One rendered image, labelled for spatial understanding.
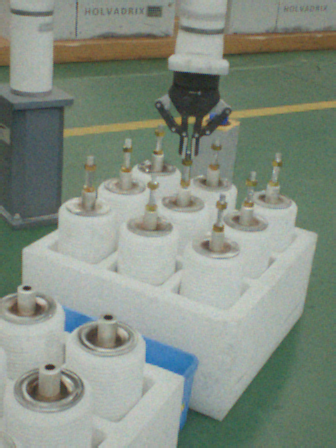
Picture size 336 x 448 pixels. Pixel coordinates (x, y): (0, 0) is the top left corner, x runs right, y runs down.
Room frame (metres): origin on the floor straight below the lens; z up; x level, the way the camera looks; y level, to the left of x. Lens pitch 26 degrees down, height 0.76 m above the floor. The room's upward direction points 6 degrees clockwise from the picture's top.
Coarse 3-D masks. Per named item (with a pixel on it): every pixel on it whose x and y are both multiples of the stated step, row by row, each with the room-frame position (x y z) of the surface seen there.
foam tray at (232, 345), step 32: (32, 256) 1.08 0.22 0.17; (64, 256) 1.08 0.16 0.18; (288, 256) 1.16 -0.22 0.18; (64, 288) 1.05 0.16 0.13; (96, 288) 1.02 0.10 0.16; (128, 288) 1.00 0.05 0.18; (160, 288) 1.00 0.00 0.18; (256, 288) 1.03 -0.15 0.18; (288, 288) 1.14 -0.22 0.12; (128, 320) 1.00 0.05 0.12; (160, 320) 0.97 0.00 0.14; (192, 320) 0.95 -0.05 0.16; (224, 320) 0.93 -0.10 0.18; (256, 320) 1.01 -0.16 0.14; (288, 320) 1.18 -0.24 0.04; (192, 352) 0.95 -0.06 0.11; (224, 352) 0.92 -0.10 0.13; (256, 352) 1.03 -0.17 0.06; (224, 384) 0.92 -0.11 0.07; (224, 416) 0.93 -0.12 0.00
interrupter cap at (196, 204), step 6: (162, 198) 1.18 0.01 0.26; (168, 198) 1.19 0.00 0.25; (174, 198) 1.20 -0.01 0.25; (192, 198) 1.20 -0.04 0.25; (198, 198) 1.20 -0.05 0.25; (162, 204) 1.17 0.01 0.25; (168, 204) 1.17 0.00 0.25; (174, 204) 1.17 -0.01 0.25; (192, 204) 1.18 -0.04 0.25; (198, 204) 1.18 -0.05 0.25; (204, 204) 1.18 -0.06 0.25; (174, 210) 1.15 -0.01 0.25; (180, 210) 1.14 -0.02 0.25; (186, 210) 1.14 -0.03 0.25; (192, 210) 1.15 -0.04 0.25; (198, 210) 1.15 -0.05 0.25
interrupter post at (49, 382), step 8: (40, 368) 0.64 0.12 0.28; (48, 368) 0.64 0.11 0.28; (56, 368) 0.64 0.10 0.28; (40, 376) 0.63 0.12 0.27; (48, 376) 0.63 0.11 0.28; (56, 376) 0.63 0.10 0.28; (40, 384) 0.63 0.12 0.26; (48, 384) 0.63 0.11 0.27; (56, 384) 0.63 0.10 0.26; (40, 392) 0.63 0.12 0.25; (48, 392) 0.63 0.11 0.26; (56, 392) 0.63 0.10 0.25
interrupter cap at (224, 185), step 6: (192, 180) 1.29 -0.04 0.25; (198, 180) 1.29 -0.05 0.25; (204, 180) 1.30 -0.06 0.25; (222, 180) 1.30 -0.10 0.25; (228, 180) 1.30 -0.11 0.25; (198, 186) 1.26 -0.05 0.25; (204, 186) 1.26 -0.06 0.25; (216, 186) 1.28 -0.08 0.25; (222, 186) 1.27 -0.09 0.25; (228, 186) 1.28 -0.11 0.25; (216, 192) 1.25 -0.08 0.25
